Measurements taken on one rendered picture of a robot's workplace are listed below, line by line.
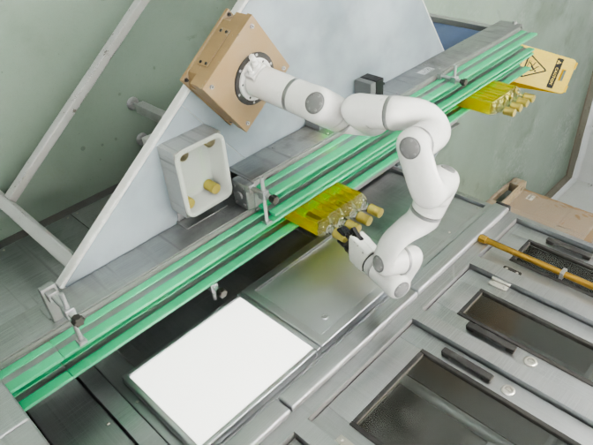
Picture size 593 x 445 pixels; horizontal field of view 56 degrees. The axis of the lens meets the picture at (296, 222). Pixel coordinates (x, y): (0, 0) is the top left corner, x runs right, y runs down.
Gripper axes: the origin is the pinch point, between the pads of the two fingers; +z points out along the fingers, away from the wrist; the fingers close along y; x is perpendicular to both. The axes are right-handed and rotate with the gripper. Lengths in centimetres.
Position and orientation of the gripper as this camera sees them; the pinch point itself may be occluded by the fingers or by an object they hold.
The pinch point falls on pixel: (344, 237)
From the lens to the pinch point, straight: 174.6
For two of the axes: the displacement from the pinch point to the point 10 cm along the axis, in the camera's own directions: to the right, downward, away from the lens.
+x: -8.7, 3.3, -3.7
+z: -4.9, -4.9, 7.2
